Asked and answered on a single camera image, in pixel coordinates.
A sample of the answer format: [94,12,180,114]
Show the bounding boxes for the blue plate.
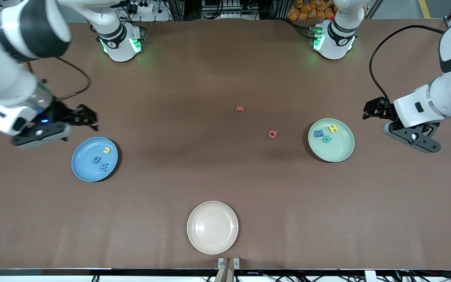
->
[71,136,119,183]

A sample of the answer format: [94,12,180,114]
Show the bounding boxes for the green plate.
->
[308,118,355,163]

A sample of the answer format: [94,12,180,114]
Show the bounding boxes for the orange bags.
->
[287,0,336,21]

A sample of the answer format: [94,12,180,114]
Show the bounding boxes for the white power strip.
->
[126,0,155,14]

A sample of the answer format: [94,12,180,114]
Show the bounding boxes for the beige plate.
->
[187,201,239,255]

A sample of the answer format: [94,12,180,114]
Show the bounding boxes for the metal equipment rack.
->
[201,0,263,20]

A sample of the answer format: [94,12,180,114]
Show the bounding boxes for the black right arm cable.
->
[26,57,92,102]

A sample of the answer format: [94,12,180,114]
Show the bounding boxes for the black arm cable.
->
[368,25,446,107]
[26,57,92,102]

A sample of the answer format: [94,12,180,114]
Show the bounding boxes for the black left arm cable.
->
[368,25,446,107]

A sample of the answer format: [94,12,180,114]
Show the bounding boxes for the tangled floor cables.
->
[398,263,451,282]

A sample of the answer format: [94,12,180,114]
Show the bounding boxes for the metal table edge bracket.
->
[218,257,240,282]

